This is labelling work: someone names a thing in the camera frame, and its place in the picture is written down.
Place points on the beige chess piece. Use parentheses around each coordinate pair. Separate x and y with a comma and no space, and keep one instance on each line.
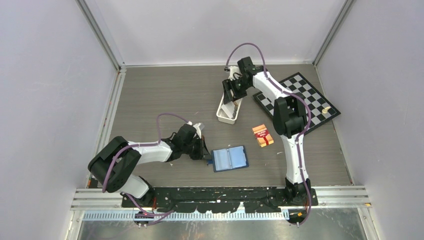
(325,110)

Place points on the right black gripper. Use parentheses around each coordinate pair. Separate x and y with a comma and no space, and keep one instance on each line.
(227,86)

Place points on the blue card holder wallet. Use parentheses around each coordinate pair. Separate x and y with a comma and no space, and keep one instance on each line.
(228,159)

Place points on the white plastic tray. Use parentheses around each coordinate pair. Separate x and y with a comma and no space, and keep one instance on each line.
(222,117)

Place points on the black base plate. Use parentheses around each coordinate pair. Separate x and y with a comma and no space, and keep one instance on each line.
(268,199)

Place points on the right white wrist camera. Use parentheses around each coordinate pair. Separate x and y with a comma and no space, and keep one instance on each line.
(233,71)

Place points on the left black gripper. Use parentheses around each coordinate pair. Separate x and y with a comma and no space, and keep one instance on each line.
(199,155)

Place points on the grey cards in tray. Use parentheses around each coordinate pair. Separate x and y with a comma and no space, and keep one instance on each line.
(230,109)

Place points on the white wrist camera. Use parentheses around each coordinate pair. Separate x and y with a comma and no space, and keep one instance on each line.
(198,127)
(233,71)

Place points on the red orange card pack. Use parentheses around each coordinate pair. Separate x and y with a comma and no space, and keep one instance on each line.
(262,135)

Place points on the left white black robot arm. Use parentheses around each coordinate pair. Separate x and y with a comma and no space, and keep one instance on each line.
(113,166)

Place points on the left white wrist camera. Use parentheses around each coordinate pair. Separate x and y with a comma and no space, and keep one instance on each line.
(198,127)

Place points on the aluminium frame rail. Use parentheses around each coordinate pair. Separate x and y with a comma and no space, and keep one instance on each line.
(95,199)

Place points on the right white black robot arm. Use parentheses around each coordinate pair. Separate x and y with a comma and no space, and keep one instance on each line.
(291,117)

